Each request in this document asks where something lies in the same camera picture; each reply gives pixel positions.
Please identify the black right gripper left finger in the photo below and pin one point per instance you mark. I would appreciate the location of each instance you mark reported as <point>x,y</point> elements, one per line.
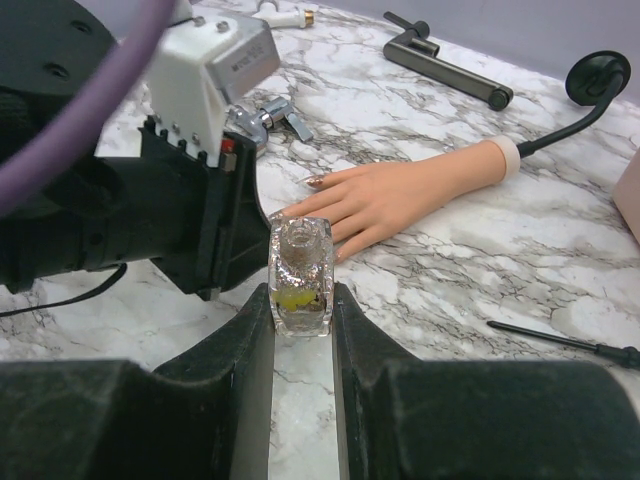
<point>204,414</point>

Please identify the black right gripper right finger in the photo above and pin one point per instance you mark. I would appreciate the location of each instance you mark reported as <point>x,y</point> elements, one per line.
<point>400,417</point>

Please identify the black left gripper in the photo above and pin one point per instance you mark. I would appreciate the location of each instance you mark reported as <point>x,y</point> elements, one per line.
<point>212,228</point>

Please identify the glitter nail polish bottle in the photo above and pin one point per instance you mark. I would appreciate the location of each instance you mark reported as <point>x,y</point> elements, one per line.
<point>301,276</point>

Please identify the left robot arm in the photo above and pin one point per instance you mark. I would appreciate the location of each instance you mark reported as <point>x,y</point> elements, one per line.
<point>113,152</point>

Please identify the chrome faucet tap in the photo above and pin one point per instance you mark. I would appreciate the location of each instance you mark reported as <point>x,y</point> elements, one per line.
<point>258,125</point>

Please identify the mannequin practice hand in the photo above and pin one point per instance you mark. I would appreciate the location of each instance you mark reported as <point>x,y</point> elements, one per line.
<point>371,203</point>

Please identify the white plastic faucet tap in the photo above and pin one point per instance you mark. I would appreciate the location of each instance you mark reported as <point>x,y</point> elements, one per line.
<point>270,12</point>

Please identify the pink plastic storage box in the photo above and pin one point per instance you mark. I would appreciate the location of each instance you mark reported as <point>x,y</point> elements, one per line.
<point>626,195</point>

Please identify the black flexible stand with base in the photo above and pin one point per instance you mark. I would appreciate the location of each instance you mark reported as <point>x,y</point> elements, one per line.
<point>595,80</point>

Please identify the orange handled screwdriver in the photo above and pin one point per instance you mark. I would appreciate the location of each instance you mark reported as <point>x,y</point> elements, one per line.
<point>627,357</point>

